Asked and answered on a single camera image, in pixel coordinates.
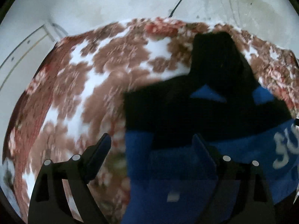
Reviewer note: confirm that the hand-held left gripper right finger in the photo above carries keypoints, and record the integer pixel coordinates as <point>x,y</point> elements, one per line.
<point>202,152</point>

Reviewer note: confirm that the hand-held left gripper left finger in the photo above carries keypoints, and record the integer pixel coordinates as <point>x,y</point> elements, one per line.
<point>104,144</point>

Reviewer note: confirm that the blue and black sweatshirt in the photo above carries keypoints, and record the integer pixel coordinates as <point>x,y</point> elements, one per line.
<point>177,112</point>

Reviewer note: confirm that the floral printed blanket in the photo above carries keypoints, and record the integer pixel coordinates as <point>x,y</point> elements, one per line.
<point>105,58</point>

